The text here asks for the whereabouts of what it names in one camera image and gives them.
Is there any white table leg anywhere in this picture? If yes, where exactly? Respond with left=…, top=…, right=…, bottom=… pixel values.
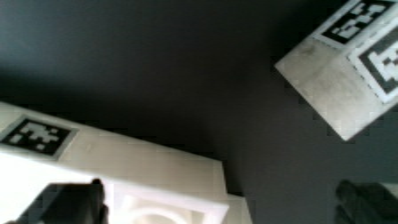
left=275, top=0, right=398, bottom=140

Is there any white square tabletop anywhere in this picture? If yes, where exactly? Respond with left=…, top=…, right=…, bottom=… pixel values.
left=0, top=102, right=252, bottom=224

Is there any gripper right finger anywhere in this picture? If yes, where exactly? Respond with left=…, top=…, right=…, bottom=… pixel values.
left=333, top=180, right=398, bottom=224

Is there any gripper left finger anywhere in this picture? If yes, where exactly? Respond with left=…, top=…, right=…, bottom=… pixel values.
left=15, top=179, right=108, bottom=224

